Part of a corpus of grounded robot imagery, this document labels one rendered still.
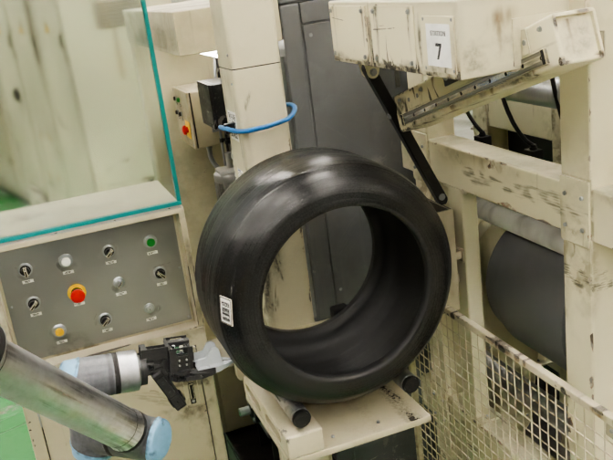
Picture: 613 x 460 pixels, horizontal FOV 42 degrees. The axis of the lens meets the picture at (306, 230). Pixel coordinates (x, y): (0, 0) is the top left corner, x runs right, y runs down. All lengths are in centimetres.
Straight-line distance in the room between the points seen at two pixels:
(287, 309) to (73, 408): 82
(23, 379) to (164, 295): 106
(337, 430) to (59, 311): 88
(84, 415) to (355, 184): 71
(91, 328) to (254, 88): 87
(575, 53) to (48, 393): 110
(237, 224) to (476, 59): 59
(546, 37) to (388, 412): 100
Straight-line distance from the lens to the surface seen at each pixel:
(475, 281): 235
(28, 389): 146
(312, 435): 192
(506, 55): 158
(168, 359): 182
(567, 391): 175
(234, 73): 200
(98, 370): 179
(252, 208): 170
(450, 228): 224
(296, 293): 217
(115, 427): 164
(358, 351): 209
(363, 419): 204
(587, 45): 156
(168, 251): 239
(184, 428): 257
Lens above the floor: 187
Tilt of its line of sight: 18 degrees down
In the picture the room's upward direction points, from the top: 7 degrees counter-clockwise
